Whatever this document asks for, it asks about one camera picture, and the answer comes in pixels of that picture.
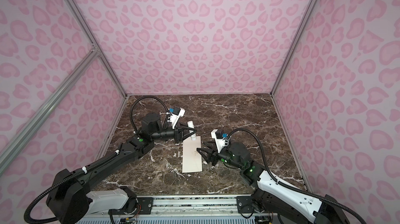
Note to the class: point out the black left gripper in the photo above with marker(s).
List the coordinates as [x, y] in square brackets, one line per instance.
[179, 134]

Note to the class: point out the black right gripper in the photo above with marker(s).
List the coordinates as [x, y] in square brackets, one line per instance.
[211, 158]

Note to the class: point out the white glue stick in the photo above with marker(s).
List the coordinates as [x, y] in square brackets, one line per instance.
[192, 130]

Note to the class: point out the cream white envelope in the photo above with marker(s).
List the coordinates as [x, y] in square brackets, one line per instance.
[191, 160]

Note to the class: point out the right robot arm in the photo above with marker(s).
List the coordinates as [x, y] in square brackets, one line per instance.
[273, 194]

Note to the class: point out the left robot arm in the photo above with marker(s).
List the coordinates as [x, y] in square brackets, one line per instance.
[73, 196]

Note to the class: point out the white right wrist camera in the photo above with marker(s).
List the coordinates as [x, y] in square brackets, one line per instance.
[221, 139]

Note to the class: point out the metal base rail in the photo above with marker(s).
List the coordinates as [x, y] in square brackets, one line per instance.
[189, 209]

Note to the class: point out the aluminium diagonal frame bar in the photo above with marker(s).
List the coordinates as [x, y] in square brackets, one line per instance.
[21, 139]

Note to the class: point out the aluminium corner frame post left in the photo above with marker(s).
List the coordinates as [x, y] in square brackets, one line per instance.
[83, 24]

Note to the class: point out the aluminium corner frame post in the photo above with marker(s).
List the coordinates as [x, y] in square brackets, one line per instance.
[305, 19]
[83, 24]

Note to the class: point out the aluminium corner frame post right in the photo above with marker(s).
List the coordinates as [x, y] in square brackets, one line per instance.
[305, 19]

